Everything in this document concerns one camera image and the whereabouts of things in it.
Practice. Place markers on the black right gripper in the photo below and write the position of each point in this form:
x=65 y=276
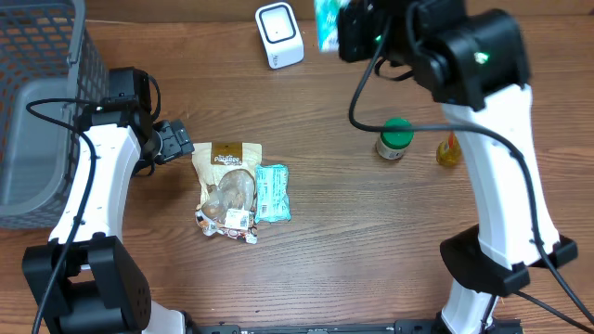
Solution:
x=349 y=34

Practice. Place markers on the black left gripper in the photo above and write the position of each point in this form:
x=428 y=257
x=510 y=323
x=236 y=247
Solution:
x=177 y=142

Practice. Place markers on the small teal white box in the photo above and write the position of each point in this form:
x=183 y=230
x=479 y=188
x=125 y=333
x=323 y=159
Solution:
x=327 y=12

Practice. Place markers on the green lid white jar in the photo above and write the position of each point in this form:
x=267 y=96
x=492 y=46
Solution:
x=392 y=145

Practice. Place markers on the brown snack packet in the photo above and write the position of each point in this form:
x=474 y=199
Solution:
x=228 y=196

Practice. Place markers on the yellow liquid bottle silver cap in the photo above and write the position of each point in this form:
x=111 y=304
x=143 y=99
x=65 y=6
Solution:
x=448 y=152

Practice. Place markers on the teal tissue pack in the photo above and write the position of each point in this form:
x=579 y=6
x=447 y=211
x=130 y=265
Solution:
x=273 y=203

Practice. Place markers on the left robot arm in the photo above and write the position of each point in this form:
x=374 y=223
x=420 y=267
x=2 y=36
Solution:
x=83 y=279

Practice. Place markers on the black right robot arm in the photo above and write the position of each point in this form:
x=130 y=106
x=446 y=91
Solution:
x=476 y=68

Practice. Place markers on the white barcode scanner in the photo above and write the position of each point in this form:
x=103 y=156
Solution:
x=280 y=34

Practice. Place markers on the grey plastic shopping basket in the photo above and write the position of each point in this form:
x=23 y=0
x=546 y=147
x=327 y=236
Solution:
x=46 y=54

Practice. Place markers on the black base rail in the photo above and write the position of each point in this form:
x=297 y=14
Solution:
x=325 y=329

